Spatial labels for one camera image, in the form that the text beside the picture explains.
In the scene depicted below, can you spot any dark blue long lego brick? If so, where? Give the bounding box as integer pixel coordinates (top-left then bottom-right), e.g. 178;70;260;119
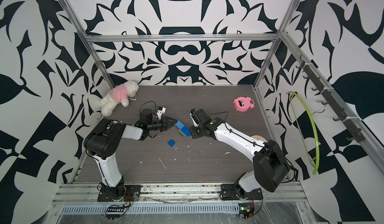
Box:
175;121;191;137

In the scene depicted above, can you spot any small dark blue lego brick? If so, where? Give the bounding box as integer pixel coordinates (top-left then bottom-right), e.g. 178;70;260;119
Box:
168;140;175;148

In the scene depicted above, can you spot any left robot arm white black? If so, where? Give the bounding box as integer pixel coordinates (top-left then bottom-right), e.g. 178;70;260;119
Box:
84;109;178;188

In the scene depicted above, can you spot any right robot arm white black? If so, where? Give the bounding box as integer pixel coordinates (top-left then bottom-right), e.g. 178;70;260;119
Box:
190;109;290;193

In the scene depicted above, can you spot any white plush toy pink shirt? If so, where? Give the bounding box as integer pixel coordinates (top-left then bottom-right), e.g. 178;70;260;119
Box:
99;80;139;117

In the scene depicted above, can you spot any pink pig alarm clock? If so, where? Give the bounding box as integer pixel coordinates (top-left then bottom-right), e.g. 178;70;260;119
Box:
234;97;255;112

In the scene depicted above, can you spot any beige round clock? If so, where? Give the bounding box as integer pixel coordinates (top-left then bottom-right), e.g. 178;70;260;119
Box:
251;135;267;143

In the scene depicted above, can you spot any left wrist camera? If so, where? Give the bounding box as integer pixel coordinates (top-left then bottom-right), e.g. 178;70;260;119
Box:
156;106;166;120

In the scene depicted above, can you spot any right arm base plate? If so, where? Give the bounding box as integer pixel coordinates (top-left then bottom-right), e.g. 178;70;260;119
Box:
219;184;264;201

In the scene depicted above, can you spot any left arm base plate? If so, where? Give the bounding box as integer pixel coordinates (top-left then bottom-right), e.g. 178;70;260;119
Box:
97;183;142;202

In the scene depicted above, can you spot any white vented cable duct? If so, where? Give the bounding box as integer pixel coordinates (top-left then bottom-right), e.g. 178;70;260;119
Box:
61;203;241;215

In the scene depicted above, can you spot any black wall hook rack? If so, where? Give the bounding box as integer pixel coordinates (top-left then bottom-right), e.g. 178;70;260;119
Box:
298;60;384;146

